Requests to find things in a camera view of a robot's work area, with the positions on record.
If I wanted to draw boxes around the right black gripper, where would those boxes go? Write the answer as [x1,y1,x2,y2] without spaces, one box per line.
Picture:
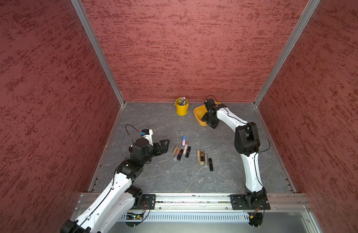
[201,112,220,129]

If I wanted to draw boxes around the yellow plastic storage box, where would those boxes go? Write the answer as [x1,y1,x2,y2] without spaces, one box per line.
[193,101,225,126]

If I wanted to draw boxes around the gold black square lipstick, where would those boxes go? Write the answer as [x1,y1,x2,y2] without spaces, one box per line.
[199,150,205,165]

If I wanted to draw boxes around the silver grey lipstick tube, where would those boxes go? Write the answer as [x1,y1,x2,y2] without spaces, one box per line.
[204,153,208,166]

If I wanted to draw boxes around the black lipstick tube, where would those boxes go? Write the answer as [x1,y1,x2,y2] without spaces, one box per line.
[185,146,191,158]
[208,158,213,171]

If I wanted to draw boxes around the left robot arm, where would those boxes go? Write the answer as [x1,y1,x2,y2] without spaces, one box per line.
[60,135,170,233]

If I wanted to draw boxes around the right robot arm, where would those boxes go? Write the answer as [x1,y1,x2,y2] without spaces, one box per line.
[201,99,267,209]

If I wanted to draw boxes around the beige lipstick tube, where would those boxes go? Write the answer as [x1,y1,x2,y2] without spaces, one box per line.
[172,145,179,155]

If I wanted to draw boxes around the rose gold lipstick tube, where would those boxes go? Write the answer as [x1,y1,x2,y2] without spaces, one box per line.
[174,148,181,158]

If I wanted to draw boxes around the black lipstick left group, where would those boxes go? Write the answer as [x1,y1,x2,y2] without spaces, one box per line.
[177,149,184,161]

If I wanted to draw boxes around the tan lipstick tube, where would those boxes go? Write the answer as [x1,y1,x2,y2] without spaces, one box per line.
[196,150,201,164]

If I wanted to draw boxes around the blue pink lip gloss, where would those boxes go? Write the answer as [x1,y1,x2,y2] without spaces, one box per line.
[182,136,186,147]

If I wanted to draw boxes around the yellow pen cup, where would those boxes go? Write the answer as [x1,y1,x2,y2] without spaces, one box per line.
[175,98,189,116]

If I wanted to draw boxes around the pink lip gloss tube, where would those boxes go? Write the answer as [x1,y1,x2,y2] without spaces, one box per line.
[183,142,189,155]

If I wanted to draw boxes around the pens in yellow cup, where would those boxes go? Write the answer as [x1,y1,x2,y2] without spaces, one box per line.
[179,97,186,106]

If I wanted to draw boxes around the left controller board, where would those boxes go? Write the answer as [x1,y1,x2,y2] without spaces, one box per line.
[125,212,145,228]

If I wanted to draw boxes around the right controller connector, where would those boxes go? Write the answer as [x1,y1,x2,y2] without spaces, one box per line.
[249,213,264,228]

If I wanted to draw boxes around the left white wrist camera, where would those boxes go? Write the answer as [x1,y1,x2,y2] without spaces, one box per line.
[141,129,153,145]

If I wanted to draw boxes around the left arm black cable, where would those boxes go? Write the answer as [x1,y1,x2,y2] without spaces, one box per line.
[125,123,142,145]

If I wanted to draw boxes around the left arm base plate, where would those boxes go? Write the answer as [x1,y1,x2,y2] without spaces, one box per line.
[131,193,156,211]

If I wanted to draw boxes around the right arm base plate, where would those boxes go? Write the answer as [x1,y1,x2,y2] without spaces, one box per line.
[229,194,271,210]

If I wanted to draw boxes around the aluminium front rail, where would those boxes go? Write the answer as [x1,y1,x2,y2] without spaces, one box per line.
[74,192,312,213]

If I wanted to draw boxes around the right aluminium corner post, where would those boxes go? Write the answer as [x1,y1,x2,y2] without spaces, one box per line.
[254,0,321,108]

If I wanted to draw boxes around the aluminium corner post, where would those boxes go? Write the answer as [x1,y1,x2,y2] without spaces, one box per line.
[71,0,126,107]
[254,0,321,108]

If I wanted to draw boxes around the left aluminium corner post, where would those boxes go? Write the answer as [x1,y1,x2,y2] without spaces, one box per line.
[71,0,126,107]

